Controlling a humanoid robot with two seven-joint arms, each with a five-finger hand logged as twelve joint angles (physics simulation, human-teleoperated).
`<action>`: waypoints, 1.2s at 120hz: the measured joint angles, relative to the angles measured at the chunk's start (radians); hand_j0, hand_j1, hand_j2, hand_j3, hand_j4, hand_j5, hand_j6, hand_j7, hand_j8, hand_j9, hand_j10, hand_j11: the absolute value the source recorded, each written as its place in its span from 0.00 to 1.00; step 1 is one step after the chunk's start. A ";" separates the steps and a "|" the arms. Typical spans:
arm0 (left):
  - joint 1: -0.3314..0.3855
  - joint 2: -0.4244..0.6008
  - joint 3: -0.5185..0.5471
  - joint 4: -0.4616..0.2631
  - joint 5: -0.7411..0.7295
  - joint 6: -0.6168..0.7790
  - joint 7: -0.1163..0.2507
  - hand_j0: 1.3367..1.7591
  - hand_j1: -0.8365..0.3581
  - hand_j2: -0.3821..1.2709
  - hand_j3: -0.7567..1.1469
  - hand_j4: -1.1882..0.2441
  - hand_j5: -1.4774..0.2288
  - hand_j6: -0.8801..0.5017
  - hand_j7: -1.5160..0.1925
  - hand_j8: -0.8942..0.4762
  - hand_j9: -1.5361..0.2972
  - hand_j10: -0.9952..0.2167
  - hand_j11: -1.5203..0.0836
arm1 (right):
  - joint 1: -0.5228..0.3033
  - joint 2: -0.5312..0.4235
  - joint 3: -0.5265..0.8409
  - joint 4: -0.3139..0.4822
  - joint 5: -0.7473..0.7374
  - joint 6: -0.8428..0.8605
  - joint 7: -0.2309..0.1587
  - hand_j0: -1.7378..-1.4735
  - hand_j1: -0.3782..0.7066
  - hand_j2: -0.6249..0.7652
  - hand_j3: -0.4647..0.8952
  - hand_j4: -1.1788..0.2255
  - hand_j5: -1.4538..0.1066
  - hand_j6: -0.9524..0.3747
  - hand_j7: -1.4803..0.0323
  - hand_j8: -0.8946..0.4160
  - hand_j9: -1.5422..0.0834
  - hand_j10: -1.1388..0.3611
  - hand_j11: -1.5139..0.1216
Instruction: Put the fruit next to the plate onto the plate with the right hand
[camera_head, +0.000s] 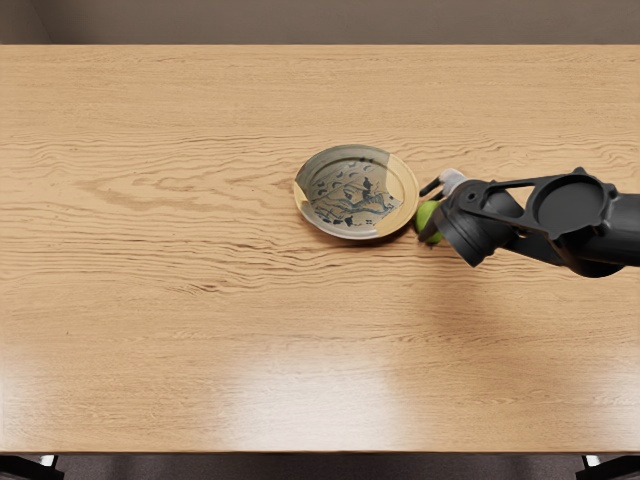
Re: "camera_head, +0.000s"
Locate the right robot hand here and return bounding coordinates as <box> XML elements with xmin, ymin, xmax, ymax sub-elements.
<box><xmin>417</xmin><ymin>168</ymin><xmax>467</xmax><ymax>245</ymax></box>

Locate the green round fruit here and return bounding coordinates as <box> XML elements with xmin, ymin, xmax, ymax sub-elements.
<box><xmin>414</xmin><ymin>200</ymin><xmax>444</xmax><ymax>245</ymax></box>

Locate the patterned ceramic plate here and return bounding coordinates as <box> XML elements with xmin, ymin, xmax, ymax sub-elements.
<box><xmin>293</xmin><ymin>144</ymin><xmax>420</xmax><ymax>241</ymax></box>

